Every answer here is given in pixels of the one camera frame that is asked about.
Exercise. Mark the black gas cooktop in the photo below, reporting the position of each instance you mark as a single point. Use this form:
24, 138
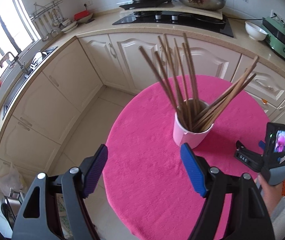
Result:
179, 18

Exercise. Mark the green electric grill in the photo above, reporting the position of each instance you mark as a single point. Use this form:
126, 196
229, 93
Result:
275, 38

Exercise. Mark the white bowl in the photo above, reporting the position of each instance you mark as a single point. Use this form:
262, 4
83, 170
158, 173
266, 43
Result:
255, 32

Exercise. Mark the lower cabinets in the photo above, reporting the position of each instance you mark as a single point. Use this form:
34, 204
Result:
51, 101

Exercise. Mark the window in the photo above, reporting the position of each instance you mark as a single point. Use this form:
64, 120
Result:
17, 34

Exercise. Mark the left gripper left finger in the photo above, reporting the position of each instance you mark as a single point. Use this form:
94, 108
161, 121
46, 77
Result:
38, 217

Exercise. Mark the chrome faucet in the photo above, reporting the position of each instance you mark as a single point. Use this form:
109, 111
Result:
13, 61

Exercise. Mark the white plastic bag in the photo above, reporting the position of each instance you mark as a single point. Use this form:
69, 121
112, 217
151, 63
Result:
10, 179

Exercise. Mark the hanging utensil rack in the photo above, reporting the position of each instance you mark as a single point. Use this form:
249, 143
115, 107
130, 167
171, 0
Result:
47, 19

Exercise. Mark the person right hand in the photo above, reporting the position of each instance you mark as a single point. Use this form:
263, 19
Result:
272, 195

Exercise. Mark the pink cylindrical cup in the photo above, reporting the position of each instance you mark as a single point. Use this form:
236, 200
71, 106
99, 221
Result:
181, 135

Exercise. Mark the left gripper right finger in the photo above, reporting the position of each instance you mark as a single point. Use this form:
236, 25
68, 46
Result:
231, 201

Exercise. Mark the steel sink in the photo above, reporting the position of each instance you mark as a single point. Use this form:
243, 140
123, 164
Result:
35, 63

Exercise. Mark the dark wooden chopstick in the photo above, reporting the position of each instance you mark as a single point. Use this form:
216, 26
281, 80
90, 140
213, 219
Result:
164, 84

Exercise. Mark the red container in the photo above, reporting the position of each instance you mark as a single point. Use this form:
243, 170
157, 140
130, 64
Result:
81, 15

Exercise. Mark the pink tablecloth round table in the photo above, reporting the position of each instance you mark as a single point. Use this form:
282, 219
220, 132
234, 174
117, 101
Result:
146, 182

